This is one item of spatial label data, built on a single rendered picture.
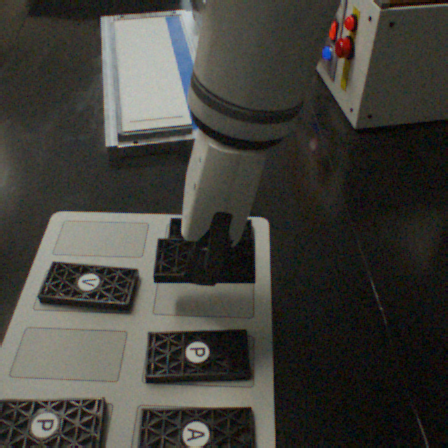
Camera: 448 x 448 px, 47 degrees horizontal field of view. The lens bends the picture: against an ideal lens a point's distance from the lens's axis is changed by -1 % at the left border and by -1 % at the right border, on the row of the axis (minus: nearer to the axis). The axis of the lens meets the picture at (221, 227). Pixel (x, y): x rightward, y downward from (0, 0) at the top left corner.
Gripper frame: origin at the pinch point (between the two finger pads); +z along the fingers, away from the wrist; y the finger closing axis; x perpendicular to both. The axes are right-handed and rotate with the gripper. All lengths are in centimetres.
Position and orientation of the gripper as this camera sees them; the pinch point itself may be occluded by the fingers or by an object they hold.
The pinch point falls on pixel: (203, 247)
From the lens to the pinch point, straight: 50.1
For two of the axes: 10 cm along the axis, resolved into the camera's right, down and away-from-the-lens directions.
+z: -2.1, 6.9, 7.0
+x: 9.8, 1.5, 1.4
